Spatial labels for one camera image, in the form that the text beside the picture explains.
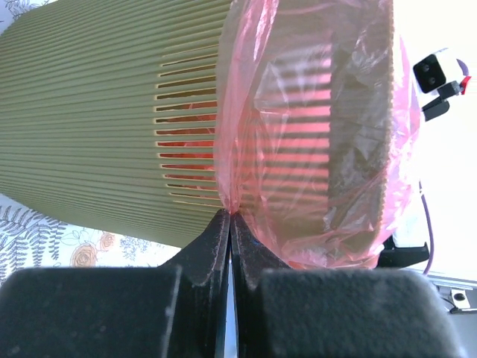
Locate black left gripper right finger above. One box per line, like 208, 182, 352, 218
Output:
230, 214, 462, 357

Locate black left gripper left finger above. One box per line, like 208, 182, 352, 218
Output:
1, 210, 230, 357

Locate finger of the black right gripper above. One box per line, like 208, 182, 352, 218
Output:
422, 98, 450, 122
377, 236, 429, 269

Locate red plastic trash bag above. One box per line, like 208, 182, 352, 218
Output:
214, 1, 421, 269

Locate olive green mesh trash bin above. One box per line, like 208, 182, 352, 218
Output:
0, 0, 396, 269

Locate floral patterned table mat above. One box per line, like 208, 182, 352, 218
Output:
1, 1, 228, 275

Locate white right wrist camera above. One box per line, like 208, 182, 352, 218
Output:
413, 48, 470, 94

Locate aluminium frame rail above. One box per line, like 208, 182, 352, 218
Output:
428, 273, 476, 315

